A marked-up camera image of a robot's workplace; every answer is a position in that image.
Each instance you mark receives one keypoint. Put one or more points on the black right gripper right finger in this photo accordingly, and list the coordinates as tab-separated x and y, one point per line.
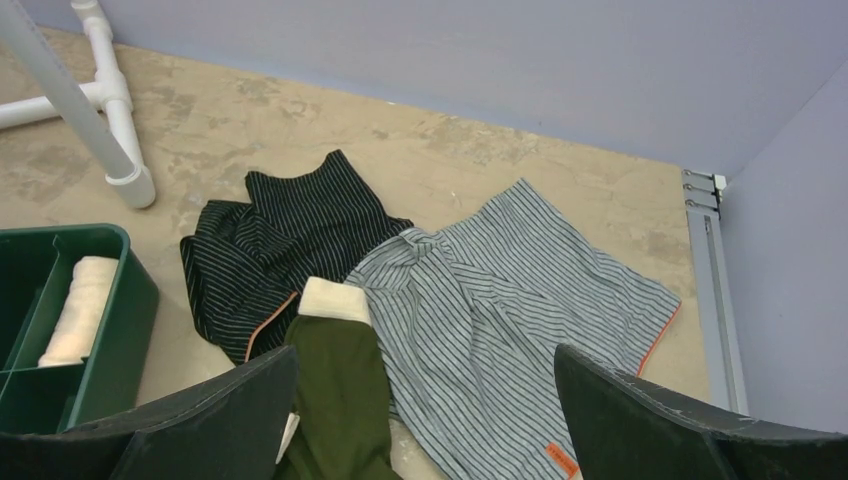
625	427

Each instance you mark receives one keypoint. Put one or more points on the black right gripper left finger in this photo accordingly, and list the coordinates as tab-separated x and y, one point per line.
228	427

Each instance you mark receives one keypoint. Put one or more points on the olive green underwear cream waistband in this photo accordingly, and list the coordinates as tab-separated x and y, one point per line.
339	425

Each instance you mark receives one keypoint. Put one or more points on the black striped underwear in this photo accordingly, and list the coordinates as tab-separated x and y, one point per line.
247	263

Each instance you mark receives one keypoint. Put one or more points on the grey striped underwear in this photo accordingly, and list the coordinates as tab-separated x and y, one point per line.
468	319

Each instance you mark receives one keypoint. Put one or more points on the cream rolled underwear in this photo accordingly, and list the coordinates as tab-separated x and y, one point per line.
76	329

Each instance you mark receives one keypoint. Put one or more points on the green divided organizer tray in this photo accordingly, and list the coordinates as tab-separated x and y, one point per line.
36	272

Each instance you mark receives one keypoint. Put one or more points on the aluminium rail table edge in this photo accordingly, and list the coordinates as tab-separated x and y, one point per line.
702	198

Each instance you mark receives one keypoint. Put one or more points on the white PVC pipe frame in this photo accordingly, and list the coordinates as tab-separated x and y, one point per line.
99	112

